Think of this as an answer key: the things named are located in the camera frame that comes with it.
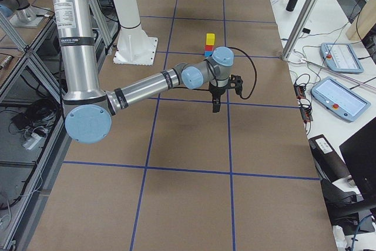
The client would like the near teach pendant tablet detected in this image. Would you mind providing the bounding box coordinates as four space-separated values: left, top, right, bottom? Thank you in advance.
311 77 371 122

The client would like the yellow wooden block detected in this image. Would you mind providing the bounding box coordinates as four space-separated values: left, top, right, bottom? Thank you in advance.
206 33 216 46

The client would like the black computer monitor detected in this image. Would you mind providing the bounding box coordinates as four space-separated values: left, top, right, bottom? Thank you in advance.
340 118 375 199

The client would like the teach pendant tablet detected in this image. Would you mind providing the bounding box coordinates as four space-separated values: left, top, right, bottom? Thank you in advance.
320 43 364 74
311 77 371 122

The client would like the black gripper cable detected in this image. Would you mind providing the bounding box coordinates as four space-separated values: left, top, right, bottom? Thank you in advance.
229 46 258 100

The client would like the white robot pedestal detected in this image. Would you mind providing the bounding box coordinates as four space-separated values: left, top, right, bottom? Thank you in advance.
113 0 158 65

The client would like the aluminium frame post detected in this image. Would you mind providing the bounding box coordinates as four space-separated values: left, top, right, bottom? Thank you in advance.
281 0 318 61

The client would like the blue wooden block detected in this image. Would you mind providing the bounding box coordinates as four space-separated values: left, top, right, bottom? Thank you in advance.
204 51 213 57

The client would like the orange black electronics board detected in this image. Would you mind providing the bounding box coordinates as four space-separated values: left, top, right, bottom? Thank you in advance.
294 83 313 123

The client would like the far teach pendant tablet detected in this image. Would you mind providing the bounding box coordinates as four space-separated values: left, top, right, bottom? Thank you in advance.
320 43 364 74

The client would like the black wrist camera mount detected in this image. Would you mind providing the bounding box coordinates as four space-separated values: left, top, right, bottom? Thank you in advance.
229 74 243 96

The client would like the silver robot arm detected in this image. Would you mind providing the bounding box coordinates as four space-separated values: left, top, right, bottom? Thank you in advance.
53 0 234 143

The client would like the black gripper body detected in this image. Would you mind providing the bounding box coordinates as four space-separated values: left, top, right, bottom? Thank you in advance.
208 84 229 100

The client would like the black label printer box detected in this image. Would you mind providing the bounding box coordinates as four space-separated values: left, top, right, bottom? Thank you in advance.
308 135 350 182

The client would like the red wooden block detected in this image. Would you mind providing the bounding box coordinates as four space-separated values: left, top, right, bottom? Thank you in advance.
204 45 214 52

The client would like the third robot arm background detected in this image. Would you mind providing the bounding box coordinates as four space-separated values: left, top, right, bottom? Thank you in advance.
1 0 51 28

